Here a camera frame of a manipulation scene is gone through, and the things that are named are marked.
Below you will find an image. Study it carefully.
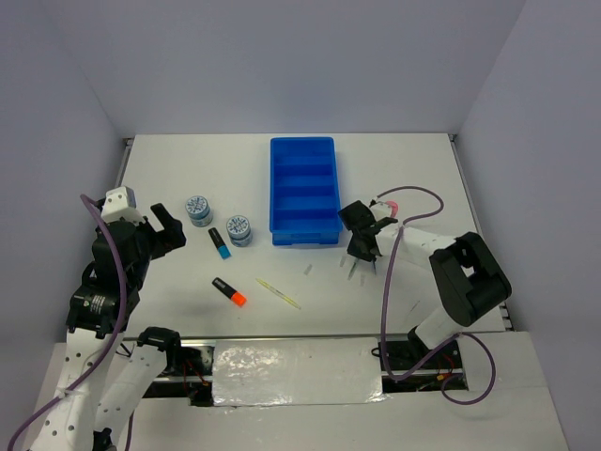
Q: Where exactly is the yellow thin pen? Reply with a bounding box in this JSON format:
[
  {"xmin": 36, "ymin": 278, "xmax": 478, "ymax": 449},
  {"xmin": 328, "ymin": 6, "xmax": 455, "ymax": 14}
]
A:
[{"xmin": 255, "ymin": 278, "xmax": 301, "ymax": 310}]

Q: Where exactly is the blue compartment tray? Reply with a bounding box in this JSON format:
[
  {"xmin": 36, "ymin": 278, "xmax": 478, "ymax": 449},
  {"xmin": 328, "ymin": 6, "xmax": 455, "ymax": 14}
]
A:
[{"xmin": 270, "ymin": 136, "xmax": 342, "ymax": 246}]

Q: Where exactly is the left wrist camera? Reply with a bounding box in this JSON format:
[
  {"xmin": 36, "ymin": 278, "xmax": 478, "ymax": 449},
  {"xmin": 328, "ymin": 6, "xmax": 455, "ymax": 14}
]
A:
[{"xmin": 100, "ymin": 186, "xmax": 141, "ymax": 224}]

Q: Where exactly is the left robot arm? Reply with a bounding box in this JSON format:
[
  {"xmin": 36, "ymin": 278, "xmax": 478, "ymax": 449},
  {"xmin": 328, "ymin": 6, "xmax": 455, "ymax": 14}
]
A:
[{"xmin": 30, "ymin": 196, "xmax": 186, "ymax": 450}]

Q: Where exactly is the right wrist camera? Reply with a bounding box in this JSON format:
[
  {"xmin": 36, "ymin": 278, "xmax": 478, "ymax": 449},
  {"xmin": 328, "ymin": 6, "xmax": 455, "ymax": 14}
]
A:
[{"xmin": 369, "ymin": 198, "xmax": 392, "ymax": 221}]

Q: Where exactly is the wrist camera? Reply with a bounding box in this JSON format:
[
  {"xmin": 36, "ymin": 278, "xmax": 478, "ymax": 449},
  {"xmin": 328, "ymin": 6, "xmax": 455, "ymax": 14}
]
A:
[
  {"xmin": 369, "ymin": 198, "xmax": 392, "ymax": 221},
  {"xmin": 100, "ymin": 186, "xmax": 141, "ymax": 224}
]

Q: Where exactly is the white foil panel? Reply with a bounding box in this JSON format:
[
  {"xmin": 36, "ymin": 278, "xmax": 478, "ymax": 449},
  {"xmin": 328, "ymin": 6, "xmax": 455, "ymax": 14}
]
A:
[{"xmin": 212, "ymin": 337, "xmax": 385, "ymax": 407}]

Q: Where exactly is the orange highlighter marker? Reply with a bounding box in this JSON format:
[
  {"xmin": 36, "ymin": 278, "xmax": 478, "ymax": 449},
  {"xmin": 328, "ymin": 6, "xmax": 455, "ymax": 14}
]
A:
[{"xmin": 211, "ymin": 277, "xmax": 247, "ymax": 307}]

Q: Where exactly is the blue patterned jar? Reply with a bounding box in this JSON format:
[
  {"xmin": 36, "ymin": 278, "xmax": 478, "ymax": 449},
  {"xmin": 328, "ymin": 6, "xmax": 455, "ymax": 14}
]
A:
[
  {"xmin": 225, "ymin": 215, "xmax": 253, "ymax": 247},
  {"xmin": 185, "ymin": 195, "xmax": 213, "ymax": 227}
]

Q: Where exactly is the blue highlighter marker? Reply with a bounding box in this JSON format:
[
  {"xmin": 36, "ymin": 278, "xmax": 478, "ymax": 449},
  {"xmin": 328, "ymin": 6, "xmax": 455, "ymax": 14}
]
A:
[{"xmin": 208, "ymin": 227, "xmax": 231, "ymax": 260}]

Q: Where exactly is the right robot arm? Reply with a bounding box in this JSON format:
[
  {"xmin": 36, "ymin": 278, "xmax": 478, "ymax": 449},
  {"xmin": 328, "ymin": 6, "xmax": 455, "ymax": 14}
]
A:
[{"xmin": 338, "ymin": 199, "xmax": 512, "ymax": 367}]

